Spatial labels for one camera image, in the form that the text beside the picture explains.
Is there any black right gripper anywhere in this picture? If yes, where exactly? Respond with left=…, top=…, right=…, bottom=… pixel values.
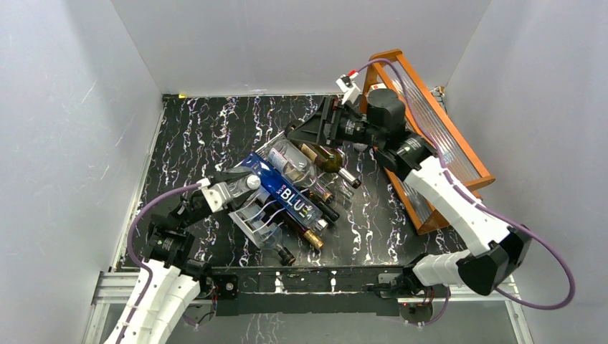
left=286, top=97, right=384, bottom=151

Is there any blue square glass bottle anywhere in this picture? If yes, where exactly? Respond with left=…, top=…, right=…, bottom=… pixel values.
left=241, top=152, right=329, bottom=233

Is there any clear round glass bottle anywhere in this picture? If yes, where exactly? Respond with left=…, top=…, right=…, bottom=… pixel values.
left=226, top=174, right=261, bottom=202

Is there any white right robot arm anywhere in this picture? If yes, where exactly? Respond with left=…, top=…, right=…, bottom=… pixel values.
left=287, top=89, right=531, bottom=297

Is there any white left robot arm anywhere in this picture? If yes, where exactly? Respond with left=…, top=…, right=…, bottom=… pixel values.
left=106, top=169, right=261, bottom=343

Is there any green wine bottle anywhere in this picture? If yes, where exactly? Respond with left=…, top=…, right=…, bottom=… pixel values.
left=289, top=139, right=361, bottom=189

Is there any clear labelled wine bottle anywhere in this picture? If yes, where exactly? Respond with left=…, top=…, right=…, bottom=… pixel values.
left=267, top=139, right=335, bottom=204

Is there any clear bottom glass bottle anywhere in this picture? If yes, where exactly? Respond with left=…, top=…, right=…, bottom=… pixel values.
left=262, top=228, right=295, bottom=266

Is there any dark black-capped wine bottle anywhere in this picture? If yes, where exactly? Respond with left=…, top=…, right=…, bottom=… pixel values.
left=303, top=191, right=340, bottom=223

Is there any dark gold-capped wine bottle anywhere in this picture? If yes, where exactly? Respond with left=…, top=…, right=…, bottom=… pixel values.
left=272, top=211, right=323, bottom=250

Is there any small white box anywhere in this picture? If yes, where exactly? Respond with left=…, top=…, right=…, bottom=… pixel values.
left=369, top=83, right=386, bottom=91

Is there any orange wooden shelf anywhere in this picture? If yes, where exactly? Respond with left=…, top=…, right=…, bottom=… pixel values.
left=364, top=49, right=495, bottom=235

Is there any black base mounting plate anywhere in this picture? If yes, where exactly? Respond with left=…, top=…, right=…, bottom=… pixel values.
left=212, top=265, right=402, bottom=316

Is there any white wire wine rack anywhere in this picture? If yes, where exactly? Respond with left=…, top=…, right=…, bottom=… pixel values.
left=229, top=131, right=309, bottom=249

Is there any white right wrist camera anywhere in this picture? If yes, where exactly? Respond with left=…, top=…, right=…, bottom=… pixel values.
left=336, top=70, right=361, bottom=105

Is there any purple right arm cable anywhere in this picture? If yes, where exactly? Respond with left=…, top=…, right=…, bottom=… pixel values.
left=356, top=57, right=576, bottom=312

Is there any aluminium frame rail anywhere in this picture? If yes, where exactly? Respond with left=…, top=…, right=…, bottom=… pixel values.
left=83, top=271, right=519, bottom=343

